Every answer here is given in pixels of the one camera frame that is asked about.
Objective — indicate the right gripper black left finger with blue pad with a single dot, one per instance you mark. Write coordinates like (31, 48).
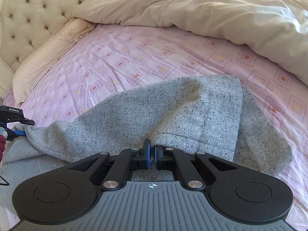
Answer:
(111, 172)

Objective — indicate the grey knit pants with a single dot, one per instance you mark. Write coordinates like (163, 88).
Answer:
(214, 114)

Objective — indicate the pink patterned bed sheet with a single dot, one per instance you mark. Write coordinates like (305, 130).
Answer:
(114, 58)

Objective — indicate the cream duvet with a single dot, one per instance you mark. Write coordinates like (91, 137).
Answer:
(275, 29)

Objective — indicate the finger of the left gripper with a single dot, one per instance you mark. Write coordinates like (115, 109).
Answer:
(19, 133)

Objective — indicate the cream pillow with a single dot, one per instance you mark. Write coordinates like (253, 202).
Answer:
(37, 64)

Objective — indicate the cream tufted headboard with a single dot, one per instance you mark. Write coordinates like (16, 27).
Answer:
(25, 26)

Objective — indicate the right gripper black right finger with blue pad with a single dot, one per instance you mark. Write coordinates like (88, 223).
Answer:
(197, 171)

